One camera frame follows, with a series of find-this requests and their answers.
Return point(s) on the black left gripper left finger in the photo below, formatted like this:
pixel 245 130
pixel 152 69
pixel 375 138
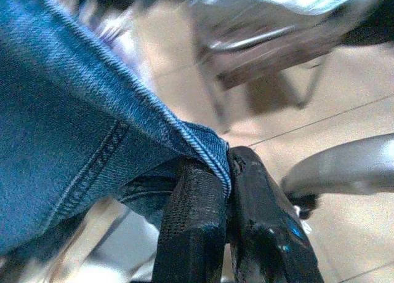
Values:
pixel 191 227

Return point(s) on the blue denim garment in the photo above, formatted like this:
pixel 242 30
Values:
pixel 61 95

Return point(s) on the white long table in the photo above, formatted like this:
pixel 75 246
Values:
pixel 261 58

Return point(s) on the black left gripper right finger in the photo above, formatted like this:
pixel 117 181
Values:
pixel 261 227

